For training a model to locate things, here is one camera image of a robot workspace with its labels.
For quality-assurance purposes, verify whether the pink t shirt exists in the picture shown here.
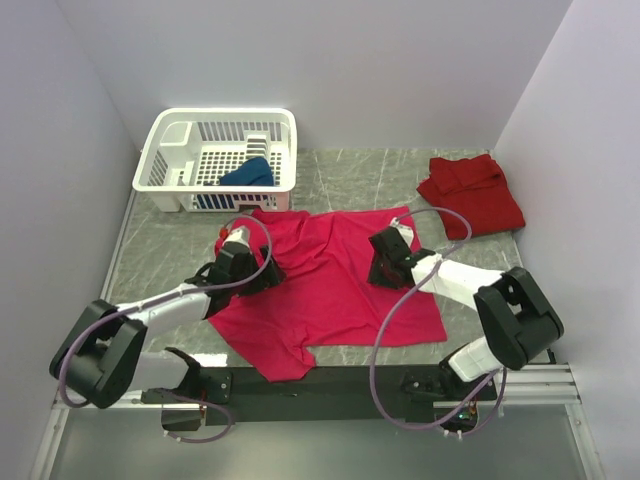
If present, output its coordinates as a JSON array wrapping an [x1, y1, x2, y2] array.
[[207, 205, 448, 384]]

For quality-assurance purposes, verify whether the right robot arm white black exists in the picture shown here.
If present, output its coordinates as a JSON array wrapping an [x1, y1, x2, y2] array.
[[368, 225, 564, 399]]

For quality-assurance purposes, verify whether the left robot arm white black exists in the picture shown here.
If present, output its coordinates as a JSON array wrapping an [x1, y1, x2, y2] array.
[[49, 241, 286, 409]]

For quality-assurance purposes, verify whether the blue t shirt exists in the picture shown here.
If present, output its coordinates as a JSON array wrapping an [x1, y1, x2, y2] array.
[[193, 157, 275, 211]]

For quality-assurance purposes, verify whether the white plastic basket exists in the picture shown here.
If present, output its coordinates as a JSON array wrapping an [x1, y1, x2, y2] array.
[[132, 108, 298, 213]]

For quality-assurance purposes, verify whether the dark red folded t shirt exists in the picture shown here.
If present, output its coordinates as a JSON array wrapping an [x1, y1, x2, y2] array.
[[417, 153, 526, 240]]

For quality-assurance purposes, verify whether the black base beam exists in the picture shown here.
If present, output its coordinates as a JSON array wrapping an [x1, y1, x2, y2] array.
[[177, 365, 480, 423]]

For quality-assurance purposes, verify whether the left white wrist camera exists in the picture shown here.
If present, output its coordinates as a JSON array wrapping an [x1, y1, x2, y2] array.
[[218, 226, 251, 256]]

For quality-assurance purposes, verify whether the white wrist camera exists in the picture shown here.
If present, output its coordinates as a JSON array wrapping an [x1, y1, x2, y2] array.
[[218, 226, 251, 256], [390, 217, 415, 247]]

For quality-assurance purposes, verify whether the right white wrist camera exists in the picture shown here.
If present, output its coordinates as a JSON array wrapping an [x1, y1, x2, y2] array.
[[390, 217, 415, 247]]

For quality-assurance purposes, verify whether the aluminium rail frame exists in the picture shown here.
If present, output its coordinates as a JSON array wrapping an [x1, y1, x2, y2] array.
[[28, 191, 604, 479]]

